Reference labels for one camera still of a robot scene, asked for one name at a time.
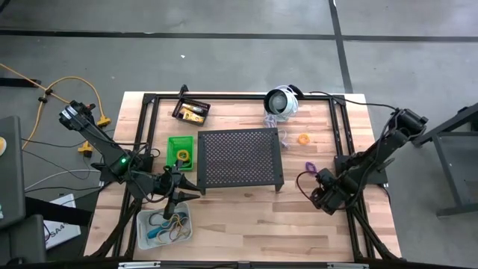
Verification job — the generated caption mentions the black strap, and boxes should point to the black strap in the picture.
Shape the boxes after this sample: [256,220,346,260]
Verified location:
[24,196,93,228]

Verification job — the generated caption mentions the silver metal bracket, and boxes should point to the silver metal bracket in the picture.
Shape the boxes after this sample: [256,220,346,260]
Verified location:
[118,261,161,269]
[326,262,370,269]

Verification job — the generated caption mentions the thin yellow rubber band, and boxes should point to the thin yellow rubber band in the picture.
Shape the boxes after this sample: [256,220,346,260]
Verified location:
[164,214,187,232]

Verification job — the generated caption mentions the black floor cable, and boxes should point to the black floor cable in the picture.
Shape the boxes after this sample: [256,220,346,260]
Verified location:
[20,137,109,173]

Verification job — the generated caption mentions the black hanging cable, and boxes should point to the black hanging cable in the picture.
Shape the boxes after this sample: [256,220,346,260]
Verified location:
[308,90,399,113]

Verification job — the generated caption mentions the white paper box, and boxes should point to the white paper box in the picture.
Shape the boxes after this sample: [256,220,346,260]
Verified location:
[43,193,82,250]

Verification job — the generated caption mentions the white coiled power cable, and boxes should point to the white coiled power cable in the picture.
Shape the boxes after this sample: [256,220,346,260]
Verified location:
[263,111,288,150]

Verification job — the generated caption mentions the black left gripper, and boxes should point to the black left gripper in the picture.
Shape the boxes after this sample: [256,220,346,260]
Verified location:
[155,167,202,205]

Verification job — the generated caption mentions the white cylindrical appliance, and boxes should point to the white cylindrical appliance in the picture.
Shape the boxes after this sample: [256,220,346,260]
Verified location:
[263,84,305,123]

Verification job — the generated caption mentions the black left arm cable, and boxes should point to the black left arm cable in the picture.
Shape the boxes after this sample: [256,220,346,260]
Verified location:
[126,141,177,205]

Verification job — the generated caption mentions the yellow cable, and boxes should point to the yellow cable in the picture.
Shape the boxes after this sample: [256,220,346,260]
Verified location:
[0,62,113,158]

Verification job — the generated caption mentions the green plastic basket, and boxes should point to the green plastic basket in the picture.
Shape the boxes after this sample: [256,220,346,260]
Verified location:
[165,135,196,173]

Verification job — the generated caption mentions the dark grey box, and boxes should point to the dark grey box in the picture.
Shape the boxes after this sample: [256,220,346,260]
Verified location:
[0,214,48,265]

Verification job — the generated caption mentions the wide black rubber band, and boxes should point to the wide black rubber band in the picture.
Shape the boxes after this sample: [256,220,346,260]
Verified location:
[148,211,176,229]

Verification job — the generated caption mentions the black looped wrist cable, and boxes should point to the black looped wrist cable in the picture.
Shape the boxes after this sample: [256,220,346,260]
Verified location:
[296,170,323,199]

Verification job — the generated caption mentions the black plastic basket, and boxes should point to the black plastic basket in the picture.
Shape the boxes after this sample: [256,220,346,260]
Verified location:
[171,97,211,126]

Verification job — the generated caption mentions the rubber bands and coils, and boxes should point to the rubber bands and coils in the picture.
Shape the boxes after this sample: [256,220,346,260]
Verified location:
[156,220,190,242]

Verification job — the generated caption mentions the black perforated metal riser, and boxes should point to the black perforated metal riser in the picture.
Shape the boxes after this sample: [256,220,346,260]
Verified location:
[196,128,285,196]

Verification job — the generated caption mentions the packet with yellow green print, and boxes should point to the packet with yellow green print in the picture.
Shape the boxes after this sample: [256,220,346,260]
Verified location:
[179,109,206,125]

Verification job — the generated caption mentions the white plastic bin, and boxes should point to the white plastic bin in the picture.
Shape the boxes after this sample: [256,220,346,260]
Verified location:
[135,201,194,251]

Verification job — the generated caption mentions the black floor bar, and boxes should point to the black floor bar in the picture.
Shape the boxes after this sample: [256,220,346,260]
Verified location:
[0,77,42,89]

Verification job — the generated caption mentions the right wrist camera housing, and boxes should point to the right wrist camera housing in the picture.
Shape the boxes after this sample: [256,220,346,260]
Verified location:
[316,167,336,185]

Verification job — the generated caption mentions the grey floor cable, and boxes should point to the grey floor cable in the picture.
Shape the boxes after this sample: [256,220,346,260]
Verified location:
[24,168,102,191]

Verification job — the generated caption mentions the grey metal stand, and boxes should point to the grey metal stand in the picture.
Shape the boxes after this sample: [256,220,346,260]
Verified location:
[412,102,478,218]

